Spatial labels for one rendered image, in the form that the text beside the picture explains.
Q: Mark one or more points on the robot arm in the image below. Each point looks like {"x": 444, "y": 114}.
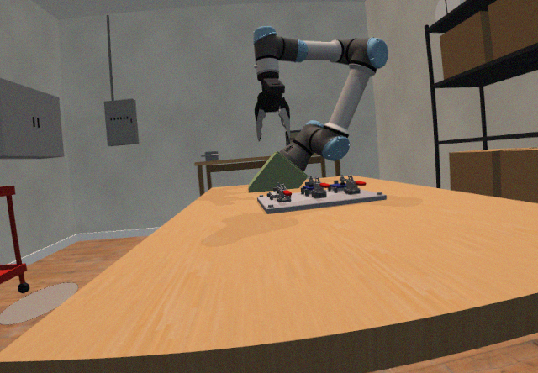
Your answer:
{"x": 364, "y": 57}

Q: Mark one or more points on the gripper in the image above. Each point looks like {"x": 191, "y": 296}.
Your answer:
{"x": 270, "y": 103}

